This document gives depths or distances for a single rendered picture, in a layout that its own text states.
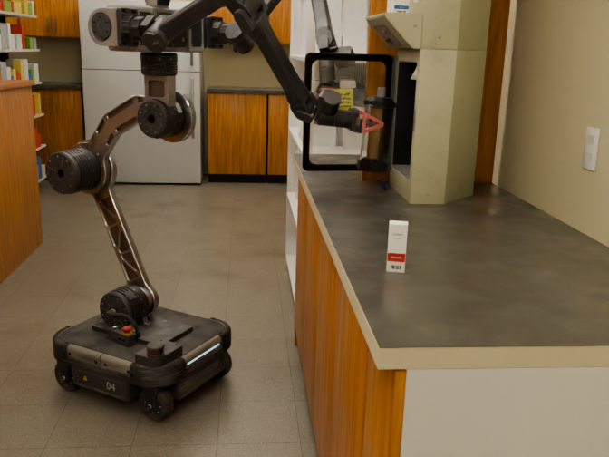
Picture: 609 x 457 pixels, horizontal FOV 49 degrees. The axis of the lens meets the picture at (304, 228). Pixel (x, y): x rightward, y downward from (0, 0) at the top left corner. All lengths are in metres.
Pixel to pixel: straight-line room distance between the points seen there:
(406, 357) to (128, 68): 6.09
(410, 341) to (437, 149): 1.08
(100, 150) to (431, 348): 2.07
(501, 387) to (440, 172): 1.07
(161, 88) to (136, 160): 4.51
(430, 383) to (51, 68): 7.01
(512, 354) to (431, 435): 0.19
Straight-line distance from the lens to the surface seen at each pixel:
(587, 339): 1.25
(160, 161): 7.05
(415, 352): 1.13
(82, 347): 2.83
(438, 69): 2.11
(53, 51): 7.85
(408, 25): 2.08
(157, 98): 2.61
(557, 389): 1.24
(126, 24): 2.33
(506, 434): 1.25
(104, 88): 7.06
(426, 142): 2.12
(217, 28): 2.72
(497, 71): 2.56
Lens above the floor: 1.40
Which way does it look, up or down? 15 degrees down
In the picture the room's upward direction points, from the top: 2 degrees clockwise
